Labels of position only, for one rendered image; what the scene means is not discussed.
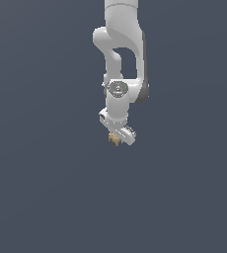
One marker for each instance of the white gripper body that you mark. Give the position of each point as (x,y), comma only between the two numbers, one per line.
(118,126)

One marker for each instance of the small tan object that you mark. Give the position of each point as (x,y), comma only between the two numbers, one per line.
(114,138)

